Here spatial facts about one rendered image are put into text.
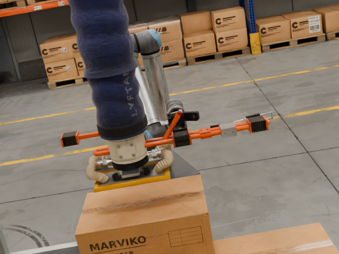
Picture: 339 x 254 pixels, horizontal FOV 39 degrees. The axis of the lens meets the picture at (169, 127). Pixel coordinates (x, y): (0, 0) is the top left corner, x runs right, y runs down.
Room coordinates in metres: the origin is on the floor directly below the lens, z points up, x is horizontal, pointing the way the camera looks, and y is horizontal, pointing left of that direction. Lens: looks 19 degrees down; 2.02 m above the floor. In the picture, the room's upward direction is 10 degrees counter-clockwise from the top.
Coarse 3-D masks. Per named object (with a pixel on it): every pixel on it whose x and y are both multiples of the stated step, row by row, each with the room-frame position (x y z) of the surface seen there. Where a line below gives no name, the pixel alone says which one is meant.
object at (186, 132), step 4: (184, 128) 2.11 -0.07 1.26; (188, 128) 2.09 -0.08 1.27; (172, 132) 2.07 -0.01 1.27; (176, 132) 2.09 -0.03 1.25; (180, 132) 2.09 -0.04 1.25; (184, 132) 2.08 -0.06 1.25; (188, 132) 2.04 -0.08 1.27; (172, 136) 2.02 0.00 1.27; (176, 136) 2.04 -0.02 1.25; (180, 136) 2.01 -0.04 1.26; (184, 136) 2.01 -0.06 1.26; (188, 136) 2.01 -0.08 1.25; (176, 140) 2.01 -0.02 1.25; (180, 140) 2.02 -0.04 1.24; (184, 140) 2.02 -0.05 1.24; (188, 140) 2.02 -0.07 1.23; (176, 144) 2.01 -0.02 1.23; (180, 144) 2.01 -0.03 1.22; (184, 144) 2.01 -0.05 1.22; (188, 144) 2.01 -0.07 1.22
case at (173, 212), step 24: (120, 192) 2.22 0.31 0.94; (144, 192) 2.17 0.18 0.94; (168, 192) 2.12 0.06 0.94; (192, 192) 2.08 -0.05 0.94; (96, 216) 2.01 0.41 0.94; (120, 216) 1.97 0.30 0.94; (144, 216) 1.93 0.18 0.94; (168, 216) 1.89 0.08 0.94; (192, 216) 1.87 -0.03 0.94; (96, 240) 1.88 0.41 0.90; (120, 240) 1.88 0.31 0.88; (144, 240) 1.87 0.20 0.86; (168, 240) 1.87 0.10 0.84; (192, 240) 1.87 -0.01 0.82
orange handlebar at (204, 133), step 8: (208, 128) 2.08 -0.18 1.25; (216, 128) 2.08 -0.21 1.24; (240, 128) 2.03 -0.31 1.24; (248, 128) 2.03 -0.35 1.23; (80, 136) 2.32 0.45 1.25; (88, 136) 2.31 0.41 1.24; (96, 136) 2.32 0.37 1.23; (192, 136) 2.03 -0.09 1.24; (200, 136) 2.03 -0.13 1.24; (208, 136) 2.04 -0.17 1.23; (152, 144) 2.03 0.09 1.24; (160, 144) 2.03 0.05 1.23; (96, 152) 2.04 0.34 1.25; (104, 152) 2.04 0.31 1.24
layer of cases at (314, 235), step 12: (288, 228) 2.24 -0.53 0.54; (300, 228) 2.22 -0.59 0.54; (312, 228) 2.19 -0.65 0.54; (216, 240) 2.25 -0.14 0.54; (228, 240) 2.23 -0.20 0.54; (240, 240) 2.21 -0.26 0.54; (252, 240) 2.19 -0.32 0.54; (264, 240) 2.17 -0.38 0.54; (276, 240) 2.15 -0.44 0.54; (288, 240) 2.13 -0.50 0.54; (300, 240) 2.11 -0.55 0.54; (312, 240) 2.09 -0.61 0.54; (324, 240) 2.07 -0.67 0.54; (216, 252) 2.14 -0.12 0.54; (228, 252) 2.12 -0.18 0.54; (240, 252) 2.10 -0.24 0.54; (252, 252) 2.08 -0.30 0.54; (264, 252) 2.06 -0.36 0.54; (276, 252) 2.04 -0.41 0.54; (288, 252) 2.03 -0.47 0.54; (300, 252) 2.01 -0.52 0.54; (312, 252) 1.99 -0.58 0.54; (324, 252) 1.98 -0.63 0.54; (336, 252) 1.96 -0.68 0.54
